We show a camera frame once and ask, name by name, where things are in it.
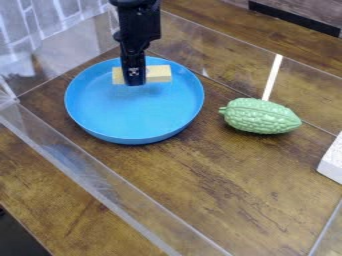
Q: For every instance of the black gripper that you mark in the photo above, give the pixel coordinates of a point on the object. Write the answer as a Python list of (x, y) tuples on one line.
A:
[(139, 29)]

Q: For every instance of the yellow wooden block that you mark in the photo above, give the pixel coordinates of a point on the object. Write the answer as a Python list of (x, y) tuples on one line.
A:
[(156, 73)]

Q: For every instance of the blue round tray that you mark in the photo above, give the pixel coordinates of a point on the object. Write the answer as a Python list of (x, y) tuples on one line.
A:
[(133, 114)]

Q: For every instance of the white speckled foam block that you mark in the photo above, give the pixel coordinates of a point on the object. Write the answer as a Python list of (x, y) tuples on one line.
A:
[(330, 164)]

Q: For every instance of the green bitter gourd toy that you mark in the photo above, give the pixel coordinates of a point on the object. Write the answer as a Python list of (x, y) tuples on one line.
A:
[(256, 116)]

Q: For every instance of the dark baseboard strip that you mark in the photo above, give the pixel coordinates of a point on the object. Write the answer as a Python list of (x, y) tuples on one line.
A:
[(295, 19)]

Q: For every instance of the clear acrylic enclosure wall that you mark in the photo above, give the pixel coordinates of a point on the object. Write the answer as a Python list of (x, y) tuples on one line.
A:
[(215, 192)]

